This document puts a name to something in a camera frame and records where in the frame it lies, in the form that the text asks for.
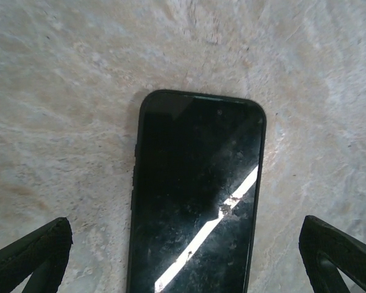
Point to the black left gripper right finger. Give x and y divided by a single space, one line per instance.
314 241

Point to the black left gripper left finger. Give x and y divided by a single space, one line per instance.
48 241

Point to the black smartphone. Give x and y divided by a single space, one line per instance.
195 183

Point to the black phone case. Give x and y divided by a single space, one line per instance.
177 93

